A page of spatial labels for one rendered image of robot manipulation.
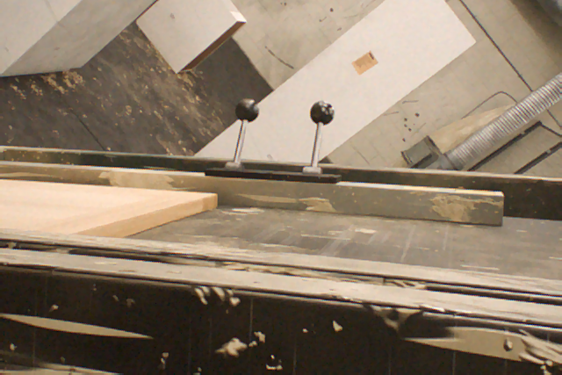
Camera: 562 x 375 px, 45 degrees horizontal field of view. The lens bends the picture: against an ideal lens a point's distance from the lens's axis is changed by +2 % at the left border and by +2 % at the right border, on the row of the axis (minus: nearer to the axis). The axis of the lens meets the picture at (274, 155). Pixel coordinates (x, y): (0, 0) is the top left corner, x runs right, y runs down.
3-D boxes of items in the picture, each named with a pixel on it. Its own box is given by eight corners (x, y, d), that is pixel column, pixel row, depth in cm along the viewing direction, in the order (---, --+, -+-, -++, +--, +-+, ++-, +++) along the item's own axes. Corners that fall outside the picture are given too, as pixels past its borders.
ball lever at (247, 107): (225, 181, 101) (241, 106, 107) (248, 182, 100) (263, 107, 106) (217, 169, 98) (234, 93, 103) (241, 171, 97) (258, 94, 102)
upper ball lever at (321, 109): (300, 185, 98) (313, 108, 104) (326, 187, 97) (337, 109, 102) (296, 175, 94) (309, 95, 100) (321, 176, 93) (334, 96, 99)
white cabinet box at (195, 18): (153, 23, 631) (208, -28, 614) (190, 71, 633) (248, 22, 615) (134, 21, 587) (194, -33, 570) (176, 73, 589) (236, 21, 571)
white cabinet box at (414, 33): (209, 147, 535) (417, -22, 486) (254, 203, 537) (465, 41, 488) (187, 161, 476) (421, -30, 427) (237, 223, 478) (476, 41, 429)
